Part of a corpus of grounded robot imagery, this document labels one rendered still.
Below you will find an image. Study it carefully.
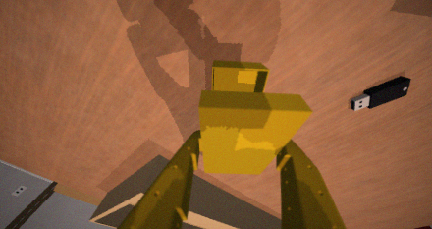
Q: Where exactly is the black usb flash drive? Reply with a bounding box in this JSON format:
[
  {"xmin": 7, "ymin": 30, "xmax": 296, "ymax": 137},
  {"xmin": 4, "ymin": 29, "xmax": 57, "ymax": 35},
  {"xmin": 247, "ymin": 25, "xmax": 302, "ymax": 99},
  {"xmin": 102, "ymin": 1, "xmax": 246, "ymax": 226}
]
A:
[{"xmin": 351, "ymin": 76, "xmax": 411, "ymax": 111}]

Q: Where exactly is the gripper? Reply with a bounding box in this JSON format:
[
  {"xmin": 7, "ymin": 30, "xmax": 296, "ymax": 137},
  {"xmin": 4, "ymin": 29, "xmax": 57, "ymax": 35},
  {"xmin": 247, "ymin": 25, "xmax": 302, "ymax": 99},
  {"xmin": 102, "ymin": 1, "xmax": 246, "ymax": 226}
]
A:
[{"xmin": 117, "ymin": 130, "xmax": 347, "ymax": 229}]

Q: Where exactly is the yellow box lid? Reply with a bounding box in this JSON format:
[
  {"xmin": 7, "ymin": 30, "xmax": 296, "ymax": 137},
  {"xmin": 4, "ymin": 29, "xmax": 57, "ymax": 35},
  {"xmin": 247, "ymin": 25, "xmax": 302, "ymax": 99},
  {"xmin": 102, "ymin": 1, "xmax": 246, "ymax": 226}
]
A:
[{"xmin": 198, "ymin": 90, "xmax": 313, "ymax": 174}]

